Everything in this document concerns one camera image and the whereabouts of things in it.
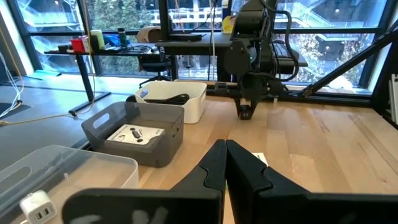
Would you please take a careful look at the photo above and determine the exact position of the yellow rounded item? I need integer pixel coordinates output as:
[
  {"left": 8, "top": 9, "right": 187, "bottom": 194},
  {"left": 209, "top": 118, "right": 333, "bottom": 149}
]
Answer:
[{"left": 221, "top": 14, "right": 236, "bottom": 34}]

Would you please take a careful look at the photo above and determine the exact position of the black office chair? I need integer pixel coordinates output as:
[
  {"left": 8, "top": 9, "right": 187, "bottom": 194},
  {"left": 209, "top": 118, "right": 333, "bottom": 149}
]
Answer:
[{"left": 137, "top": 52, "right": 172, "bottom": 89}]

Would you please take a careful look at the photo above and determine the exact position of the dark green bottle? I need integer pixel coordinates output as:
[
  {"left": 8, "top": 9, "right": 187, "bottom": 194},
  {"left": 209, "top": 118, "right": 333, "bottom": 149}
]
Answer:
[{"left": 117, "top": 27, "right": 128, "bottom": 47}]

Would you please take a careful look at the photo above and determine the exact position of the small red box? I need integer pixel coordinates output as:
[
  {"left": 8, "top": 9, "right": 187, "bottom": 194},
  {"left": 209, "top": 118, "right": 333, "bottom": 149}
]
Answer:
[{"left": 70, "top": 35, "right": 90, "bottom": 54}]

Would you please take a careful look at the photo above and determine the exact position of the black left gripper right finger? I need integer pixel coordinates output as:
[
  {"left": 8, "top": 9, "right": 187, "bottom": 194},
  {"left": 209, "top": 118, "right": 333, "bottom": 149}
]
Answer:
[{"left": 226, "top": 139, "right": 398, "bottom": 224}]

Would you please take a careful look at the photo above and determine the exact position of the white hanging cable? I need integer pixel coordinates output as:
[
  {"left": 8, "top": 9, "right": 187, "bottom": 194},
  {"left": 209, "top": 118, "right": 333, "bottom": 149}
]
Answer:
[{"left": 0, "top": 51, "right": 24, "bottom": 119}]

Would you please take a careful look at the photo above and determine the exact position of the black cable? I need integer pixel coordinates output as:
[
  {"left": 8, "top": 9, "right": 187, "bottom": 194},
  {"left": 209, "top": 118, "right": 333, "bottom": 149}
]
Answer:
[{"left": 143, "top": 93, "right": 190, "bottom": 106}]

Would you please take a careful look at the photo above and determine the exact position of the black side table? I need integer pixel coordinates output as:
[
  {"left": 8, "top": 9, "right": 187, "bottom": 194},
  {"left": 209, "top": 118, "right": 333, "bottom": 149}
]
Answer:
[{"left": 43, "top": 46, "right": 162, "bottom": 114}]

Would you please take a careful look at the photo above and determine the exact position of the blue plastic bag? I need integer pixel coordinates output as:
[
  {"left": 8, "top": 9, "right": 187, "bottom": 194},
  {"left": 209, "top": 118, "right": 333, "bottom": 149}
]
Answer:
[{"left": 104, "top": 34, "right": 121, "bottom": 48}]

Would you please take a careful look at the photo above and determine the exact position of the white product box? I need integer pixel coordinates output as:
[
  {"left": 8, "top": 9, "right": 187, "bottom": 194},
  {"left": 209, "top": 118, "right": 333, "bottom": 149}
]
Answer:
[{"left": 106, "top": 123, "right": 166, "bottom": 146}]

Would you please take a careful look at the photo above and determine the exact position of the flat black device box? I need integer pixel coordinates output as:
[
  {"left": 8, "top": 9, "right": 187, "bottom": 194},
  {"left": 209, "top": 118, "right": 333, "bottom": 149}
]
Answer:
[{"left": 169, "top": 32, "right": 203, "bottom": 42}]

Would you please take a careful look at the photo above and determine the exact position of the white paper label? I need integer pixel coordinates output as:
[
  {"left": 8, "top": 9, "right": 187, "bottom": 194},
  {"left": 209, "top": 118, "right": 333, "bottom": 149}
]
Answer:
[{"left": 253, "top": 152, "right": 269, "bottom": 167}]

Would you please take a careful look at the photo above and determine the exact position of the black metal rig frame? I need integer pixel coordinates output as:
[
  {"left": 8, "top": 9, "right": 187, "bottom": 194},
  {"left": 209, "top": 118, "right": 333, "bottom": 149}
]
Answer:
[{"left": 205, "top": 18, "right": 398, "bottom": 128}]

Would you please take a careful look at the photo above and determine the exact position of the black keyboard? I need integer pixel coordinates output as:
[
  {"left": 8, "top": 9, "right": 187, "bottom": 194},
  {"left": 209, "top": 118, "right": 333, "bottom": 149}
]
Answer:
[{"left": 273, "top": 41, "right": 300, "bottom": 63}]

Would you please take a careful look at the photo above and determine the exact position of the grey translucent plastic bin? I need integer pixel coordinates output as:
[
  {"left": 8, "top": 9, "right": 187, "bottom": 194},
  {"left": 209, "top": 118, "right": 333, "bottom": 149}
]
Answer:
[{"left": 81, "top": 101, "right": 185, "bottom": 168}]

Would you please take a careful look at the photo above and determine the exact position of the black standing desk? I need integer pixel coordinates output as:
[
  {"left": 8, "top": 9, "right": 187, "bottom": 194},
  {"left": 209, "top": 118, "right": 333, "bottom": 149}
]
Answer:
[{"left": 155, "top": 30, "right": 308, "bottom": 83}]

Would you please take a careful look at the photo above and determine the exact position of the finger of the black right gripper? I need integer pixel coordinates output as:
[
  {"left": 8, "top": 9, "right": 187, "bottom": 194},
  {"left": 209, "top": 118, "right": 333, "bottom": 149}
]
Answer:
[
  {"left": 234, "top": 97, "right": 247, "bottom": 120},
  {"left": 246, "top": 98, "right": 260, "bottom": 121}
]

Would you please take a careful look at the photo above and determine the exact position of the silver aluminium bracket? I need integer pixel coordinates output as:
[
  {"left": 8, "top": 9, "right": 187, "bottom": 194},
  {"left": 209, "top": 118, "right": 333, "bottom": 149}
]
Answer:
[{"left": 388, "top": 73, "right": 398, "bottom": 116}]

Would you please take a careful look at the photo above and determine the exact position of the white dual-port USB charger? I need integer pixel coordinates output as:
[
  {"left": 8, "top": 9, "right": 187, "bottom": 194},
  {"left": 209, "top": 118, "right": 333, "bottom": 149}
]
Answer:
[{"left": 19, "top": 190, "right": 58, "bottom": 224}]

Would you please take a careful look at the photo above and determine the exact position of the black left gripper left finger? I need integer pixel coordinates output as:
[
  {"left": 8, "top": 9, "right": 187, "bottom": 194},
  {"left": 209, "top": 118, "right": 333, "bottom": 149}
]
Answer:
[{"left": 62, "top": 139, "right": 228, "bottom": 224}]

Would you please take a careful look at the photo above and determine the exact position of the tan cap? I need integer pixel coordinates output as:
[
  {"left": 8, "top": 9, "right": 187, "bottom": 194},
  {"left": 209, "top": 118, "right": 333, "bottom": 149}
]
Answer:
[{"left": 136, "top": 26, "right": 162, "bottom": 44}]

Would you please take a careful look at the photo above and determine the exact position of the white plastic bin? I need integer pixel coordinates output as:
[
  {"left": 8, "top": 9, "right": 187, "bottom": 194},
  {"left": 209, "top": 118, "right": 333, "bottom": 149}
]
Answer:
[{"left": 134, "top": 80, "right": 208, "bottom": 124}]

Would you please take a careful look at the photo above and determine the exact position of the clear plastic bin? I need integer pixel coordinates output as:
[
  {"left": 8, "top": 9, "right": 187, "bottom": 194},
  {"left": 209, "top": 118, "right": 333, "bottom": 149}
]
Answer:
[{"left": 0, "top": 144, "right": 140, "bottom": 224}]

